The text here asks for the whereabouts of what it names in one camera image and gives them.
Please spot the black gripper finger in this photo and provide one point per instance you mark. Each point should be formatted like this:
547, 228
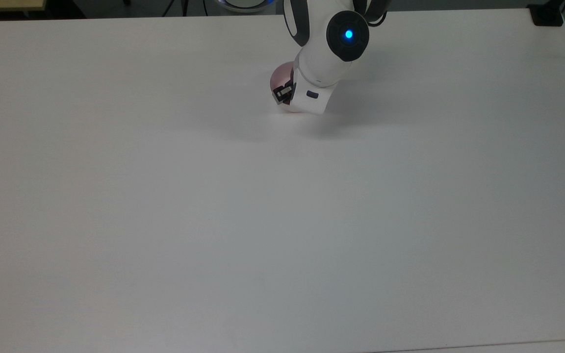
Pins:
282, 93

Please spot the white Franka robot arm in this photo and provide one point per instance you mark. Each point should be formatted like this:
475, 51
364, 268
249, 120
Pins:
319, 59

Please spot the pink plastic bowl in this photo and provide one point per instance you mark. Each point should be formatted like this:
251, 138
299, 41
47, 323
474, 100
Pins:
280, 76

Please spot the black tripod legs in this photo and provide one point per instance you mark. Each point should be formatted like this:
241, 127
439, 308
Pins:
174, 7

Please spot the black clamp block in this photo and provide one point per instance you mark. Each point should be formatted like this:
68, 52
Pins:
547, 14

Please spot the light wooden board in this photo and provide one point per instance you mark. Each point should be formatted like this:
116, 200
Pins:
3, 5

